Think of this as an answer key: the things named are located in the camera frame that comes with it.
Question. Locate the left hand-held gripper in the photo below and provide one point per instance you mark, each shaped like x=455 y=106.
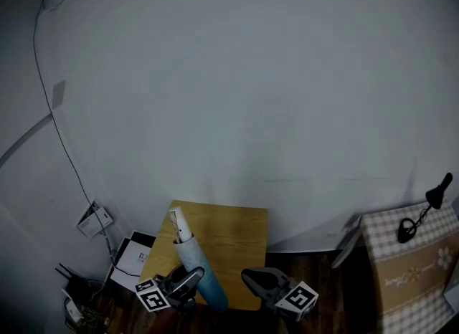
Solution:
x=154 y=298

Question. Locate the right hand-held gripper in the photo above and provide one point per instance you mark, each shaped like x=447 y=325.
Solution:
x=297 y=298

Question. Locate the light blue umbrella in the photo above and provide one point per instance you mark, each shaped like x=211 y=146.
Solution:
x=195 y=253

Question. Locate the wooden table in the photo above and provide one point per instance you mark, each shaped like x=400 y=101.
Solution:
x=233 y=239

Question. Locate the white microwave oven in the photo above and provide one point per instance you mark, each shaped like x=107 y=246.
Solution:
x=134 y=257

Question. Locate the brown cardboard box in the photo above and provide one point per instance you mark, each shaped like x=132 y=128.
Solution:
x=97 y=312

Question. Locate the black router with antennas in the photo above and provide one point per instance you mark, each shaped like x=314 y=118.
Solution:
x=77 y=282

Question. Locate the white router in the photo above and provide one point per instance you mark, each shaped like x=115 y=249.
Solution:
x=73 y=309

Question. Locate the table with checkered cloth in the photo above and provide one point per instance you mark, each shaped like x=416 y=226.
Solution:
x=412 y=275

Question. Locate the white box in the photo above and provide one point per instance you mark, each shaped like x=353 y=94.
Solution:
x=452 y=296

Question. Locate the black desk lamp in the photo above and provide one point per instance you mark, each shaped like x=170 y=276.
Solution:
x=435 y=194

